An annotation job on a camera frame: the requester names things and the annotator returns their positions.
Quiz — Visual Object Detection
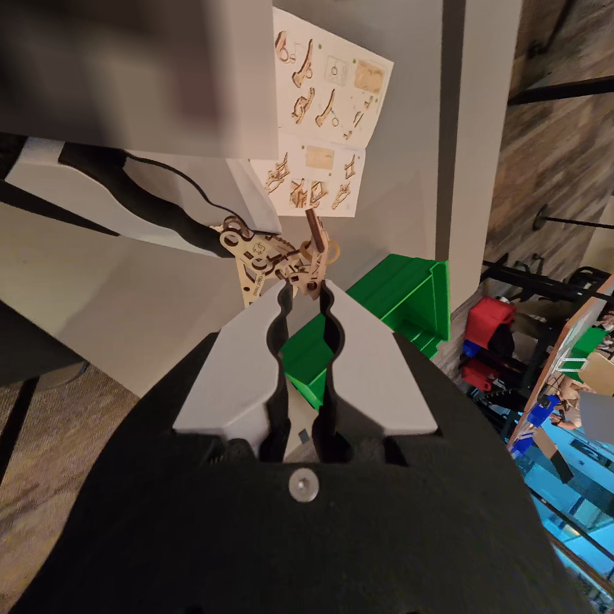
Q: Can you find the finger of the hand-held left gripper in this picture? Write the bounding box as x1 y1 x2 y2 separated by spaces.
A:
124 153 284 236
5 138 241 258

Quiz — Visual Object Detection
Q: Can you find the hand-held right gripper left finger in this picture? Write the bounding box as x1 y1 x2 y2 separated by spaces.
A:
172 282 294 463

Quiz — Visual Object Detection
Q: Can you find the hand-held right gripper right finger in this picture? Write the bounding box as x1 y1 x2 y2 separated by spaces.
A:
313 279 439 463

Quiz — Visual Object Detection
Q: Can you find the green plastic bin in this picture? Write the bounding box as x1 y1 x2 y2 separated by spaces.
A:
280 253 452 412

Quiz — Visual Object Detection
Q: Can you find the printed instruction sheet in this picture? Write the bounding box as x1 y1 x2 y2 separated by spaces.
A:
250 6 395 218

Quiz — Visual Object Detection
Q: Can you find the wooden model assembly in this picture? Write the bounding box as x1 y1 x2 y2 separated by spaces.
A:
220 209 343 309

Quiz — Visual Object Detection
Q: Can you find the red storage bin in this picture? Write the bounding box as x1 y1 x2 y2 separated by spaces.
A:
460 359 496 393
468 296 518 347

